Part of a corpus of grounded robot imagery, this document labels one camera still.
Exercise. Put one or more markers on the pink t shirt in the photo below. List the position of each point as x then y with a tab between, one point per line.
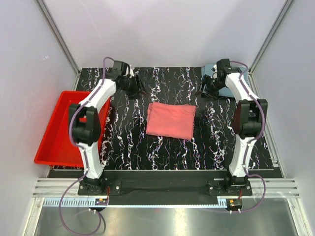
174	121

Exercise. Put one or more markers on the white slotted cable duct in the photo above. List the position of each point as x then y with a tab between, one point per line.
111	202

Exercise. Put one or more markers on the right aluminium frame post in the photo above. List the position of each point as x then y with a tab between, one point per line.
272	32

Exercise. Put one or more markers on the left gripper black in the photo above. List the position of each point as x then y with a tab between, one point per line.
139	88

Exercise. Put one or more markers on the folded blue t shirt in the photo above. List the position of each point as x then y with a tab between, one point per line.
211	70

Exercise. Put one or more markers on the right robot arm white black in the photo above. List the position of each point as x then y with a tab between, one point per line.
248	123

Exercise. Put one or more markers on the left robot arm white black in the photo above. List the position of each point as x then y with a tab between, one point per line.
84	123

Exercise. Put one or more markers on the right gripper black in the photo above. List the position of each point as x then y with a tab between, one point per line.
205	80

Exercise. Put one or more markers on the aluminium frame post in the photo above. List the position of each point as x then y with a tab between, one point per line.
57	34
272	32

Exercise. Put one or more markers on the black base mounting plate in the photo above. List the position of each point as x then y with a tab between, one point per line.
190	186

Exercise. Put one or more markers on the left aluminium frame post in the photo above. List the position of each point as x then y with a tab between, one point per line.
57	34

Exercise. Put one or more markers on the red plastic bin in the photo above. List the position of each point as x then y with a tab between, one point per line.
55	148

